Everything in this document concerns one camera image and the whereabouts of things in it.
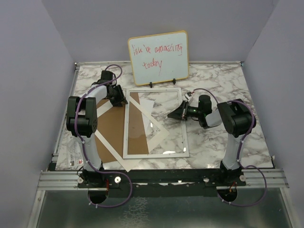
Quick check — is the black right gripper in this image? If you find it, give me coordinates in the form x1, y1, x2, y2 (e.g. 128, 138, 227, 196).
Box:
168, 101, 202, 122

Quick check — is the white picture frame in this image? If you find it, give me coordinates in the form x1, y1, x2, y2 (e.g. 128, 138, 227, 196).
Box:
123, 87, 190, 159

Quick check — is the white photo mat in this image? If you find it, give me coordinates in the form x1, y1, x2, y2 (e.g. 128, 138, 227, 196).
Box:
95, 98, 170, 171

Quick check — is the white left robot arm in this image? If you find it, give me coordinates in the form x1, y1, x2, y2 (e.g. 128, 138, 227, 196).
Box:
66, 70, 127, 188

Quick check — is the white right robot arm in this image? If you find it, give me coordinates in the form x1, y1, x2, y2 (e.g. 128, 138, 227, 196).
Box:
167, 93, 257, 186

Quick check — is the black whiteboard stand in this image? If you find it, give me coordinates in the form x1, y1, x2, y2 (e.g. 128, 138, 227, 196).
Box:
148, 78, 176, 88

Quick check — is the brown backing board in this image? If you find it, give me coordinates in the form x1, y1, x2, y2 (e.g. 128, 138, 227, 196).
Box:
97, 99, 149, 156

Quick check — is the yellow-rimmed whiteboard with writing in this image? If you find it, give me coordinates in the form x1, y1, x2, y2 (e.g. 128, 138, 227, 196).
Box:
128, 30, 189, 86

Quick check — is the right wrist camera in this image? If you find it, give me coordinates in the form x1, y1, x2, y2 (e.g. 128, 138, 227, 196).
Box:
184, 92, 193, 103

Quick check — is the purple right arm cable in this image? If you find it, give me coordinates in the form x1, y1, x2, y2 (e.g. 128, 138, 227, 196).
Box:
190, 88, 268, 207

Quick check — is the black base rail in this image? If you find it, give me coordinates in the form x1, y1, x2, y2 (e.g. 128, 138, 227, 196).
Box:
77, 169, 246, 198

